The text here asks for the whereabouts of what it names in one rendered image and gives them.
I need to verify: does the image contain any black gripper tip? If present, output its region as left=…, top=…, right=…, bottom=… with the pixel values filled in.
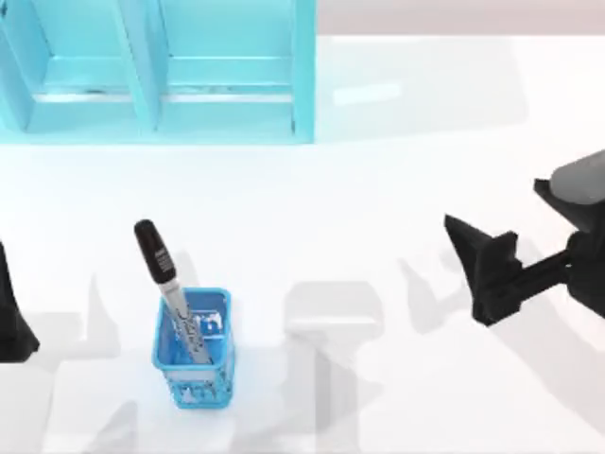
left=0, top=241, right=42, bottom=364

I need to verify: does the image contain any pale grey rounded box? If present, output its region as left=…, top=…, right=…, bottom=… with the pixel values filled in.
left=546, top=149, right=605, bottom=209

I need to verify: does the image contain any blue mesh pen basket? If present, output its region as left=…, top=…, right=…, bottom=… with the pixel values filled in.
left=150, top=287, right=233, bottom=411

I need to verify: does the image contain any light blue rack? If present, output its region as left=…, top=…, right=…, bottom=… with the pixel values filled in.
left=0, top=0, right=317, bottom=146

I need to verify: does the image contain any black and grey marker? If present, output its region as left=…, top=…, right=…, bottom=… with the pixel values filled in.
left=133, top=218, right=215, bottom=366

